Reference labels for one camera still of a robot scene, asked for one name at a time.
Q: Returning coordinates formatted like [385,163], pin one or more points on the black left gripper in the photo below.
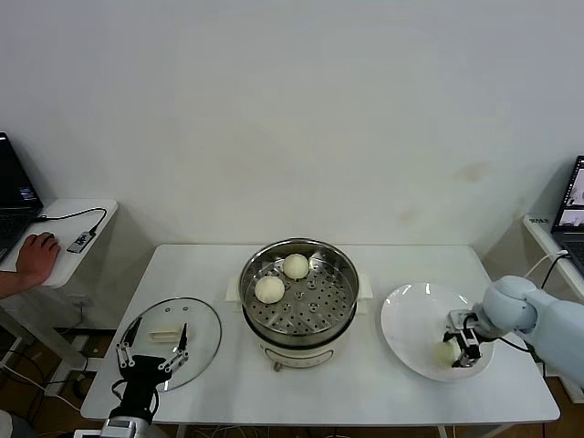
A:
[141,374]

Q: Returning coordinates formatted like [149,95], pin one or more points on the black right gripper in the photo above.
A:
[474,330]

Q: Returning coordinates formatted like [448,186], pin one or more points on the white steamed baozi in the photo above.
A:
[269,289]
[295,266]
[445,355]

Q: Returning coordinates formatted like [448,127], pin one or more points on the round glass pot lid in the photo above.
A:
[201,337]

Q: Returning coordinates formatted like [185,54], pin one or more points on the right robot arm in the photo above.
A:
[547,319]

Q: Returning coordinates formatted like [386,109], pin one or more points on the person's forearm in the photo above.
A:
[7,284]

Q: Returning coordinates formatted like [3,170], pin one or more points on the stainless steel steamer basket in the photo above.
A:
[319,310]

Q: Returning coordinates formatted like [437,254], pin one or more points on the person's hand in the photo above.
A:
[36,260]

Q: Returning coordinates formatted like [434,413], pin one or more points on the round white plate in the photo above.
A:
[410,319]

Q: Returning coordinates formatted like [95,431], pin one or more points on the white side table with mouse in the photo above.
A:
[64,274]

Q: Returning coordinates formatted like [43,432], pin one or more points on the grey usb hub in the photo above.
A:
[80,242]

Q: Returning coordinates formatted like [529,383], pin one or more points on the cream electric cooker pot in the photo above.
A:
[296,353]

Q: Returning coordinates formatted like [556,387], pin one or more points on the small printed table label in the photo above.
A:
[538,221]

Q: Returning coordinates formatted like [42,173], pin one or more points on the black laptop with dark screen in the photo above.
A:
[13,191]

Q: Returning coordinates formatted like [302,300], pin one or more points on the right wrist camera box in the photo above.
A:
[458,315]

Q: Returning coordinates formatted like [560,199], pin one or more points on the laptop showing camera views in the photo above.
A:
[570,205]

